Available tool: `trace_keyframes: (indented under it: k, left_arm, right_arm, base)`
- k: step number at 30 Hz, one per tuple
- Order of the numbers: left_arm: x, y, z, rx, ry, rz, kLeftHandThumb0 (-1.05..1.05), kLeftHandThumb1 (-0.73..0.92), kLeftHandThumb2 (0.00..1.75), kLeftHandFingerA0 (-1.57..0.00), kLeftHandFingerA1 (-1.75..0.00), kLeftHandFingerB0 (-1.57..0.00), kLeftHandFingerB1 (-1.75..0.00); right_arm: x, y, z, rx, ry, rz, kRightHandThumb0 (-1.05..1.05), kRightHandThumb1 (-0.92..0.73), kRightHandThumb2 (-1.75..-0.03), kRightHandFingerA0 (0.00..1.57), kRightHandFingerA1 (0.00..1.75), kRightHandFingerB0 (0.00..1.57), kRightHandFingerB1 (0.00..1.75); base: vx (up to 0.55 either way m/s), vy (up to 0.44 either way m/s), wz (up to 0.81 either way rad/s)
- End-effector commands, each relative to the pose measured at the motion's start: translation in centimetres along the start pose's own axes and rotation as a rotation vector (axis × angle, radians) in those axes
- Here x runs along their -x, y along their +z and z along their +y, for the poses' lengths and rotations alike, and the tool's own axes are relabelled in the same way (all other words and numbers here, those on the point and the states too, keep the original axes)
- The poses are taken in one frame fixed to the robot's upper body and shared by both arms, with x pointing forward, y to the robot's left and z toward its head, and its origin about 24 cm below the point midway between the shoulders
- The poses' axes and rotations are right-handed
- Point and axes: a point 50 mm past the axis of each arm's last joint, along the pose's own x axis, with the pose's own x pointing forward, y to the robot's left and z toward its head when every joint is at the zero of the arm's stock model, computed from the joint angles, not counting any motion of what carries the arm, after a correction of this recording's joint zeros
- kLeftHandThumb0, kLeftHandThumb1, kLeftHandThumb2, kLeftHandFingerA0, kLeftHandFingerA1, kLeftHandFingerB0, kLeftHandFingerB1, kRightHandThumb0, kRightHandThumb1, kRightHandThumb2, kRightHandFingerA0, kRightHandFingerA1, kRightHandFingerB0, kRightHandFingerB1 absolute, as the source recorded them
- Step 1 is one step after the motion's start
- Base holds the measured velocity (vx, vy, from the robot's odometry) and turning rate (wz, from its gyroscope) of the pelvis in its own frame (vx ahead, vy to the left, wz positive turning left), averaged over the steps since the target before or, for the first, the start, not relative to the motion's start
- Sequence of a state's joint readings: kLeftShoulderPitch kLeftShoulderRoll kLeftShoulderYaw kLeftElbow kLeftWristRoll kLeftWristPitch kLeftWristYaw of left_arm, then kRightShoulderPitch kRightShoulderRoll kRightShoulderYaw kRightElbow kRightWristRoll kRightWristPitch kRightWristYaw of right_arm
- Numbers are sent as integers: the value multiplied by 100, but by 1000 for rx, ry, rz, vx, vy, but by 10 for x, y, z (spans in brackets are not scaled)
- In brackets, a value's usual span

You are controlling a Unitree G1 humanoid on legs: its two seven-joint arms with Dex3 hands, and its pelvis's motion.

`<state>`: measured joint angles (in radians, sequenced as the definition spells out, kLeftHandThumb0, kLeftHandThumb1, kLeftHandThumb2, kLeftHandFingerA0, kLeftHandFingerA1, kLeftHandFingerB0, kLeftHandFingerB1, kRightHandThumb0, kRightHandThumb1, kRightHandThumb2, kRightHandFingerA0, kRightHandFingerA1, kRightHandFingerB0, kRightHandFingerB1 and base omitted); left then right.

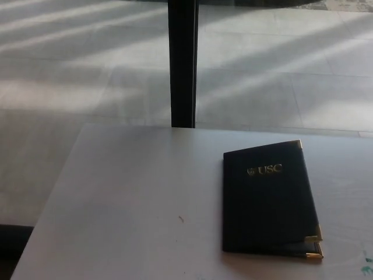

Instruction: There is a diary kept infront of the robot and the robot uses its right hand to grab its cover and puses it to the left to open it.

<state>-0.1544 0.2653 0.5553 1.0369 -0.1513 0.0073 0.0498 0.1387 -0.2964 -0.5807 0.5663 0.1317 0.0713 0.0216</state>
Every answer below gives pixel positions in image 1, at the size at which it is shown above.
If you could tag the black USC diary folder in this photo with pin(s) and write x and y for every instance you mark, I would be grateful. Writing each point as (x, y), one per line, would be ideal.
(262, 204)

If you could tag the dark low object beside table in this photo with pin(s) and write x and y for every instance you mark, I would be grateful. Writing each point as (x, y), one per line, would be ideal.
(13, 237)

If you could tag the black vertical window frame post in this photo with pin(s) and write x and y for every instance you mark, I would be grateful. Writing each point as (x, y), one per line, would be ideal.
(182, 64)

